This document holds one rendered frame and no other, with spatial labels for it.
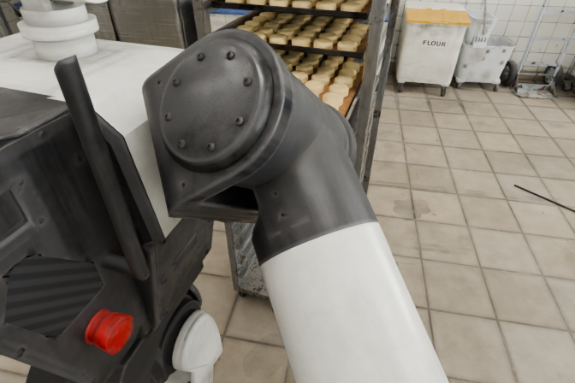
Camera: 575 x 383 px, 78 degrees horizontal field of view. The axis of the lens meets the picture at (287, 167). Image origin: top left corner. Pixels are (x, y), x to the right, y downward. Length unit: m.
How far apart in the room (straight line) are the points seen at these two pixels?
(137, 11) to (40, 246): 3.67
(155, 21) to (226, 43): 3.63
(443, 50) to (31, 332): 3.65
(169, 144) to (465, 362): 1.70
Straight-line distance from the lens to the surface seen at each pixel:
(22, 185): 0.27
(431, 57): 3.76
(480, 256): 2.24
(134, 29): 3.99
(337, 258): 0.22
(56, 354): 0.35
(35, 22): 0.39
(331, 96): 0.88
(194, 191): 0.22
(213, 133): 0.21
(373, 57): 0.90
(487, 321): 1.98
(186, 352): 0.59
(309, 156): 0.23
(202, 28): 1.03
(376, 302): 0.22
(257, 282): 1.70
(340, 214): 0.23
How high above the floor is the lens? 1.51
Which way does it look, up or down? 36 degrees down
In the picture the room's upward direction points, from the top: straight up
